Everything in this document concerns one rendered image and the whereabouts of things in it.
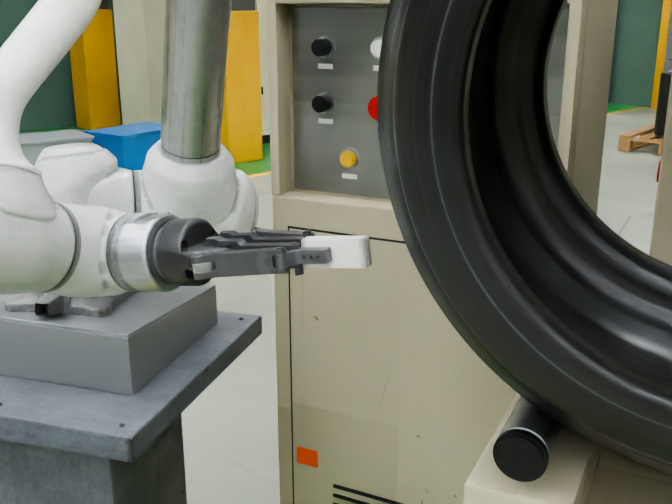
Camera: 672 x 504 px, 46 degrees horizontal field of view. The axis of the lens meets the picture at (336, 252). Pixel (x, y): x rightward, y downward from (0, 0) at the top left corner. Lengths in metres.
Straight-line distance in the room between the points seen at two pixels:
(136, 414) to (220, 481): 1.03
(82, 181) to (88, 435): 0.41
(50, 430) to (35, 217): 0.51
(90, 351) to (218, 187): 0.34
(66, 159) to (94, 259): 0.49
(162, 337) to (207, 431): 1.16
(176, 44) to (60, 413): 0.59
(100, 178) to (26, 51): 0.47
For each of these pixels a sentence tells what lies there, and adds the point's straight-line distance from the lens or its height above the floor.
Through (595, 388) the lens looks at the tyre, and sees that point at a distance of 0.62.
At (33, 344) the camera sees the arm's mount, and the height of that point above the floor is 0.72.
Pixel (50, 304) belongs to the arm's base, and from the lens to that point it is 1.37.
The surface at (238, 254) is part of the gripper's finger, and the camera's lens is 0.79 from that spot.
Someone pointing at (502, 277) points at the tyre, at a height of 1.06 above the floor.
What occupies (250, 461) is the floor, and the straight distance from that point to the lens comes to 2.36.
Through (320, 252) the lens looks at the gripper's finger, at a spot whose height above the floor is 1.02.
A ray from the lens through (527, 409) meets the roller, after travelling 0.70.
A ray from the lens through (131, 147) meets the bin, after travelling 6.20.
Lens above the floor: 1.25
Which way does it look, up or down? 17 degrees down
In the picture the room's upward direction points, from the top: straight up
